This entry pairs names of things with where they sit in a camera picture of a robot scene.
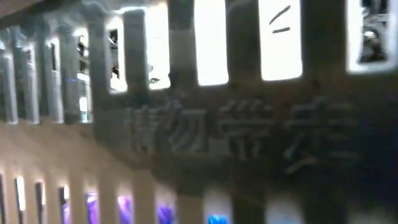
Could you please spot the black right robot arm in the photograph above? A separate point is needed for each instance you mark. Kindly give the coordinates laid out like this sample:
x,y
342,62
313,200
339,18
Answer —
x,y
371,46

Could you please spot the black plastic slotted basket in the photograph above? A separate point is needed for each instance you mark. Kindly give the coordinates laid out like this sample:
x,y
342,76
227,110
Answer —
x,y
248,130

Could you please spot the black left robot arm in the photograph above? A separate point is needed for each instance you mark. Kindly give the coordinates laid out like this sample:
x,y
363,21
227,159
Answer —
x,y
113,53

